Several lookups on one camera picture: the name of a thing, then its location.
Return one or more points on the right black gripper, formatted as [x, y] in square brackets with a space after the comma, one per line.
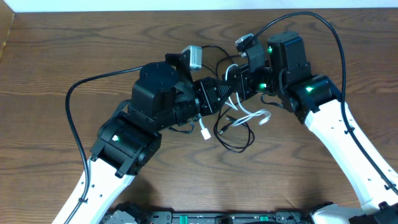
[244, 89]

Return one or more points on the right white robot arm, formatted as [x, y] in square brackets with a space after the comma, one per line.
[282, 70]

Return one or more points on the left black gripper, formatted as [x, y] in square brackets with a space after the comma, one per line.
[204, 96]

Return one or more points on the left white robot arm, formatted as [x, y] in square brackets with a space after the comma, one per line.
[163, 96]

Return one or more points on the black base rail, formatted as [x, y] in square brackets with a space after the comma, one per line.
[131, 213]

